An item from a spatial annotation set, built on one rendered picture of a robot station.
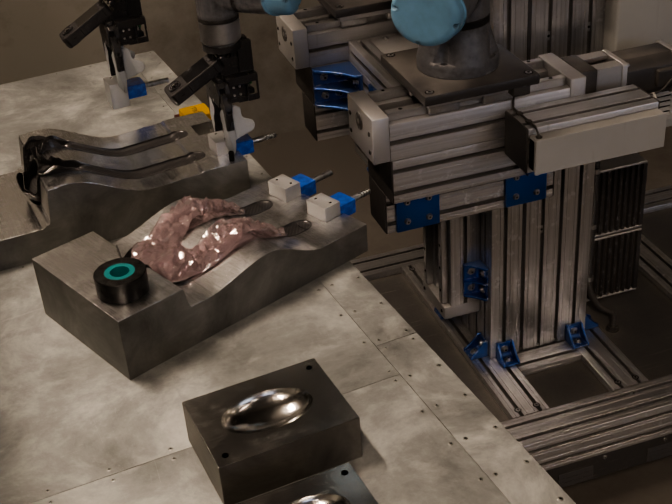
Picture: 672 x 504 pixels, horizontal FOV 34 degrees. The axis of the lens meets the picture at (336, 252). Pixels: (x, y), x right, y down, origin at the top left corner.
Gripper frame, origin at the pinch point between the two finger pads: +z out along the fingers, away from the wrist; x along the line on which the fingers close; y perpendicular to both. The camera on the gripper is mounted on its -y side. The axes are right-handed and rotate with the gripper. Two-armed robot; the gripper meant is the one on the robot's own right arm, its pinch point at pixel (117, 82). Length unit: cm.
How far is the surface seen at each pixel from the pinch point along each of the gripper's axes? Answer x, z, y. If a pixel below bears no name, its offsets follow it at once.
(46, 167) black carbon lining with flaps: -31.1, -0.2, -21.6
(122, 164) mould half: -24.2, 6.4, -6.8
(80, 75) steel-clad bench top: 46.6, 15.1, 0.6
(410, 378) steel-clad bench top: -99, 15, 15
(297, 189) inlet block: -48, 8, 19
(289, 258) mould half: -69, 8, 9
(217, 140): -30.6, 3.3, 10.7
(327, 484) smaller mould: -119, 9, -7
